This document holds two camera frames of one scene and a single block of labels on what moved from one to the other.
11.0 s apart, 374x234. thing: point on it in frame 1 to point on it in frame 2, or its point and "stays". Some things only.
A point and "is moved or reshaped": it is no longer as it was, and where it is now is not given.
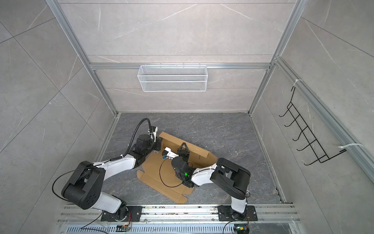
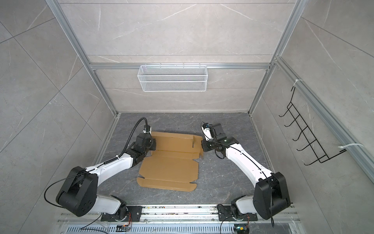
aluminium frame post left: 76,42 stays
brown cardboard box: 158,172 is moved or reshaped
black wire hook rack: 313,145 stays
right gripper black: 185,154 to 206,148
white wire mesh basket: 172,78 stays
